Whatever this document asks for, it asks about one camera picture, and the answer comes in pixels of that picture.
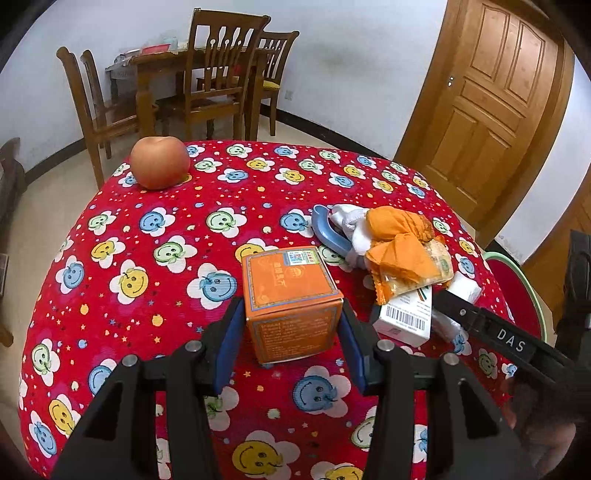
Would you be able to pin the orange cardboard box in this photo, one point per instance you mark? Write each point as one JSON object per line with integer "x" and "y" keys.
{"x": 286, "y": 300}

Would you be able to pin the white sock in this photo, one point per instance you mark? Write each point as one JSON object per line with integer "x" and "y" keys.
{"x": 351, "y": 220}

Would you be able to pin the green bin with red bag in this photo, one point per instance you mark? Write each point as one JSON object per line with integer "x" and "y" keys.
{"x": 512, "y": 286}

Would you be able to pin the red smiley flower tablecloth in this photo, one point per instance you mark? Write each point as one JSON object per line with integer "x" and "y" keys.
{"x": 184, "y": 258}

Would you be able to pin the panelled wooden door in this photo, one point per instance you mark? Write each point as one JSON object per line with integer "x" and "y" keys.
{"x": 489, "y": 101}

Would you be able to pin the orange snack packet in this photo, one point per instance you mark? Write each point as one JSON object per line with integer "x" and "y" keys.
{"x": 406, "y": 264}

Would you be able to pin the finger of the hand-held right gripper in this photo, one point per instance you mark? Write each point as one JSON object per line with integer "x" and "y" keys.
{"x": 577, "y": 286}
{"x": 480, "y": 321}

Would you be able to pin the wooden dining table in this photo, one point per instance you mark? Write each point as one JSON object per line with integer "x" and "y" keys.
{"x": 145, "y": 87}

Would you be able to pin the wooden chair with yellow cushion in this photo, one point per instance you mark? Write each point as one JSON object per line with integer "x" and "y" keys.
{"x": 277, "y": 55}

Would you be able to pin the red apple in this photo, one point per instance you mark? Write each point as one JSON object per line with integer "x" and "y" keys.
{"x": 159, "y": 161}

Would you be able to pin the white paper packet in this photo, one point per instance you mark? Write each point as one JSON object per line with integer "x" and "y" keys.
{"x": 464, "y": 288}

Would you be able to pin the orange plastic bag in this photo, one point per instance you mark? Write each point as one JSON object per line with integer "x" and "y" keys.
{"x": 392, "y": 222}

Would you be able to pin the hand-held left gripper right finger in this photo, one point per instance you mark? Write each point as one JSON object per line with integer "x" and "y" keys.
{"x": 353, "y": 342}

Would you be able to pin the clear plastic container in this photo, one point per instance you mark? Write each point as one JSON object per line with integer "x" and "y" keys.
{"x": 170, "y": 40}

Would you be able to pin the blue curved plastic piece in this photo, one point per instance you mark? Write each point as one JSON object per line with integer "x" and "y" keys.
{"x": 323, "y": 230}

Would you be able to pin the white barcode box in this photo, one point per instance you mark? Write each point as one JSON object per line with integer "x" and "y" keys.
{"x": 406, "y": 318}

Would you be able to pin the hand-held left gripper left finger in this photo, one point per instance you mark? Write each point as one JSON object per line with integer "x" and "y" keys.
{"x": 228, "y": 333}

